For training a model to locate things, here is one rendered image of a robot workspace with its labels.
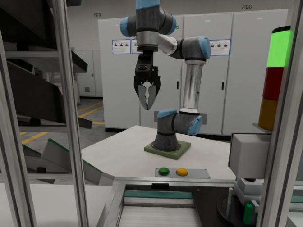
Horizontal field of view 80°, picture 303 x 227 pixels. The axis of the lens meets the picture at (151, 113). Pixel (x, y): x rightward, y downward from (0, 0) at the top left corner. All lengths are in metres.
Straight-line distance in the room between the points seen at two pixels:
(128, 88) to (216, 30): 1.88
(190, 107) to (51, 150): 0.75
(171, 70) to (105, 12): 6.04
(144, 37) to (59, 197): 0.68
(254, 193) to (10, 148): 0.50
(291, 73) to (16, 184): 0.40
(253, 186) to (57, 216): 0.63
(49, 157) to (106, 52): 3.44
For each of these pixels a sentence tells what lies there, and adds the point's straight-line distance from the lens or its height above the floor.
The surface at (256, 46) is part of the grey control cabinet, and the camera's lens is 3.64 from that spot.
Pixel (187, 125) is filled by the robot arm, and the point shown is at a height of 1.06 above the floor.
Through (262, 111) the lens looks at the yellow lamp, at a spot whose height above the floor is 1.29.
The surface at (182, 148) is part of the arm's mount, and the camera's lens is 1.13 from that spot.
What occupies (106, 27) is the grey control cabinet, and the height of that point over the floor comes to 2.10.
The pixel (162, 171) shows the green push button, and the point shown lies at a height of 0.97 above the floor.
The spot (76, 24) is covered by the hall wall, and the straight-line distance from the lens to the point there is 9.57.
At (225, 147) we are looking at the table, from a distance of 1.29.
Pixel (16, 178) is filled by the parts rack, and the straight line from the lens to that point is 0.30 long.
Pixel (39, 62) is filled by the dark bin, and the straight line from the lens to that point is 0.54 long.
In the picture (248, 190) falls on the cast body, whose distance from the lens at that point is 0.54.
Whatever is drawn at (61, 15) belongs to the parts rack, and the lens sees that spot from 0.42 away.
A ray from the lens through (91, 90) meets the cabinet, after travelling 8.60.
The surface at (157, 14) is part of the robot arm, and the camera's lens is 0.64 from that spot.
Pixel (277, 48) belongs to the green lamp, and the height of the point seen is 1.39.
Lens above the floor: 1.36
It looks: 14 degrees down
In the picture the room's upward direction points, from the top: straight up
